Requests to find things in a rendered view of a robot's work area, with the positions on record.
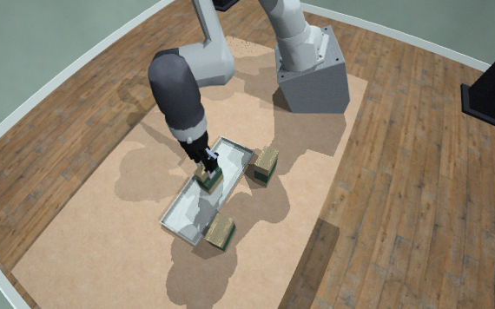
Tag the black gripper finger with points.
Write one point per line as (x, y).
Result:
(211, 159)
(192, 156)

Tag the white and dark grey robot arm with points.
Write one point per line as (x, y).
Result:
(175, 80)

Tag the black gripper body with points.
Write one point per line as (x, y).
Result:
(199, 144)

